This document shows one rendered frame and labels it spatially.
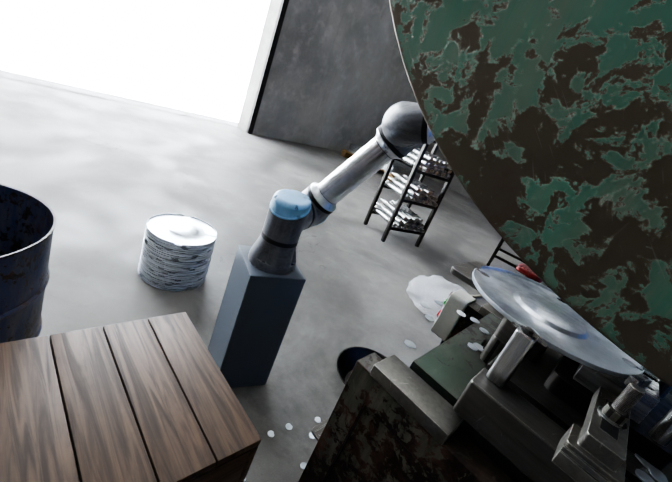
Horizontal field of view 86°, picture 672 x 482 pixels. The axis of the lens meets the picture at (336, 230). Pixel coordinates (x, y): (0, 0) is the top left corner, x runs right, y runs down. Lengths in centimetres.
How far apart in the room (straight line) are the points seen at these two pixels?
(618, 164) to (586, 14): 9
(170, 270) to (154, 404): 89
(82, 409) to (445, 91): 77
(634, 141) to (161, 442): 77
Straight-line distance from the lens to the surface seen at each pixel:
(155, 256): 166
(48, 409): 85
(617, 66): 27
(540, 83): 28
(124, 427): 81
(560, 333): 70
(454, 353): 74
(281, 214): 104
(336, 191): 112
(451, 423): 60
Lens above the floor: 100
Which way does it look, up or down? 20 degrees down
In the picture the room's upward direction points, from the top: 22 degrees clockwise
